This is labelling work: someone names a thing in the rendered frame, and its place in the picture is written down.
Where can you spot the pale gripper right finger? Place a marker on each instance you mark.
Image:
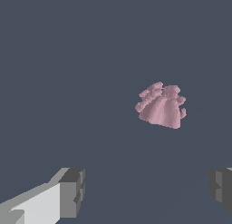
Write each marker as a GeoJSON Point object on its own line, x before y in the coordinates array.
{"type": "Point", "coordinates": [223, 185]}

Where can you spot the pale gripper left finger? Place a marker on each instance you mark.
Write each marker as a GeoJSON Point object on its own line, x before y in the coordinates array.
{"type": "Point", "coordinates": [48, 200]}

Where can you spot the pink figurine object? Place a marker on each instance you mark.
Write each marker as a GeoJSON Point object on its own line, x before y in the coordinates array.
{"type": "Point", "coordinates": [161, 108]}

